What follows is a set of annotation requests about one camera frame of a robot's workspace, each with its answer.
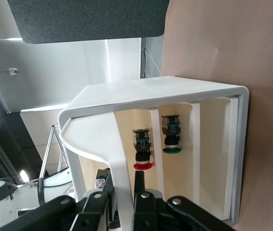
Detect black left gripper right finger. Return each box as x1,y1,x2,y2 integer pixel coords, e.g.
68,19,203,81
133,170,236,231

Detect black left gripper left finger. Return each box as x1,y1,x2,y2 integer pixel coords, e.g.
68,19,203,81
0,172,115,231

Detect dark grey acoustic panel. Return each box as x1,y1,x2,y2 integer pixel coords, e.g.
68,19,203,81
6,0,171,45

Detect aluminium frame post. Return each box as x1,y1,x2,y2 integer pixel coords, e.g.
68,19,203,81
140,37,163,79

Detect red push button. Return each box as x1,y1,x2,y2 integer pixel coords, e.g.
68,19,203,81
132,128,156,171

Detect metal stand legs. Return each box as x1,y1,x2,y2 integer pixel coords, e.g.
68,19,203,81
39,124,68,179

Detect green push button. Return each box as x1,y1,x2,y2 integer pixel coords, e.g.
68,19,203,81
161,115,183,154

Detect ceiling light strip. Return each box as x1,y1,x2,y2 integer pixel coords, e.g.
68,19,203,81
19,169,29,183

